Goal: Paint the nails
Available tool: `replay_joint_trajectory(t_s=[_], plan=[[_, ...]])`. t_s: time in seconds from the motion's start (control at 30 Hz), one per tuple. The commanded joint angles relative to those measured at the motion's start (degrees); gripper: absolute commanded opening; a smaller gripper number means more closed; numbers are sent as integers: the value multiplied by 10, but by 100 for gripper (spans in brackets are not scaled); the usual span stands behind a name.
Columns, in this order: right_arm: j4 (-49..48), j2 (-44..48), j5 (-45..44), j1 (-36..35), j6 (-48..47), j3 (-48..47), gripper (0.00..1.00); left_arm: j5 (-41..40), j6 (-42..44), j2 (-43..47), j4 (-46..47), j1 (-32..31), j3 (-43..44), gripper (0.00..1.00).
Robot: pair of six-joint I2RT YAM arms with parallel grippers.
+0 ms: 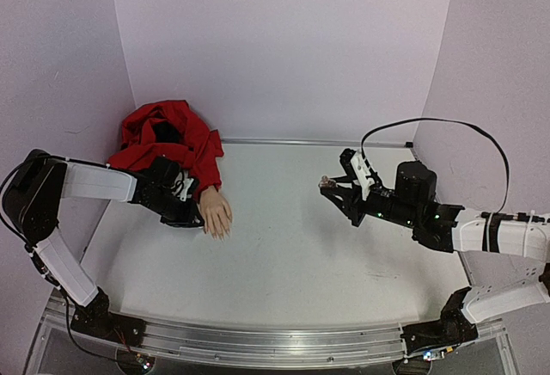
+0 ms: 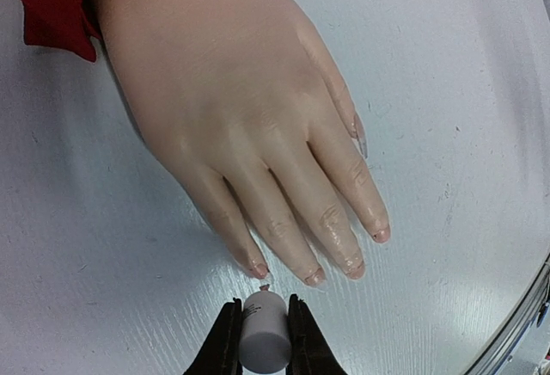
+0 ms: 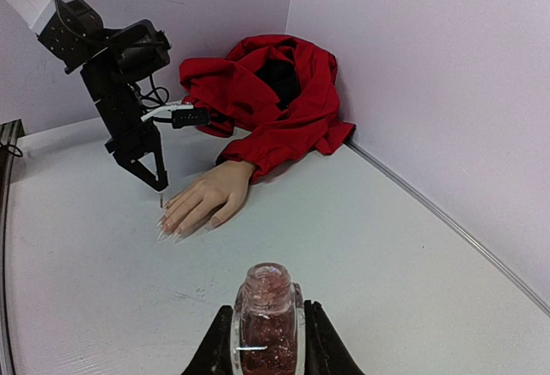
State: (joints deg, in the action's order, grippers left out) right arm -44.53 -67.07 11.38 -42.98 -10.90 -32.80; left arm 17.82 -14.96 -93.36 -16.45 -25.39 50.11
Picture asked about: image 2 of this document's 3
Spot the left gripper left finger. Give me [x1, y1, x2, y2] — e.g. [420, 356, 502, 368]
[184, 298, 243, 375]

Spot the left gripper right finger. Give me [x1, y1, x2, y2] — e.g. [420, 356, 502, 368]
[286, 294, 344, 375]

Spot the white nail polish cap brush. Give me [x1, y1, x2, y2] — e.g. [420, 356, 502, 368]
[239, 284, 291, 374]

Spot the mannequin hand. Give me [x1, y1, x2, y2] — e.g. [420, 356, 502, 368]
[91, 0, 390, 286]

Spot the red cloth jacket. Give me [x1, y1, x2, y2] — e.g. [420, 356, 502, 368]
[21, 0, 101, 62]

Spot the aluminium front rail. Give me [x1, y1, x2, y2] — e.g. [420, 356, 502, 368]
[464, 256, 549, 374]

